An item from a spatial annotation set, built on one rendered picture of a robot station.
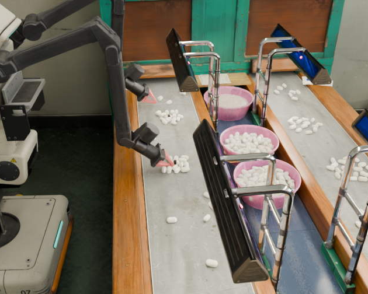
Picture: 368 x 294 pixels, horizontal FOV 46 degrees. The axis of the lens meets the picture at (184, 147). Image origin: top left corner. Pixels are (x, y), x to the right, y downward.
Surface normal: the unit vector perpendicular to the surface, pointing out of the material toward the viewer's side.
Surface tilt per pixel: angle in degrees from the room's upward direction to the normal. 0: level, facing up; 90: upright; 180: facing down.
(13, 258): 0
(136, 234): 0
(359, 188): 0
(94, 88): 90
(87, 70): 90
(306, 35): 90
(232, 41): 90
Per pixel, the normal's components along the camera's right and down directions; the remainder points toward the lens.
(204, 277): 0.00, -0.84
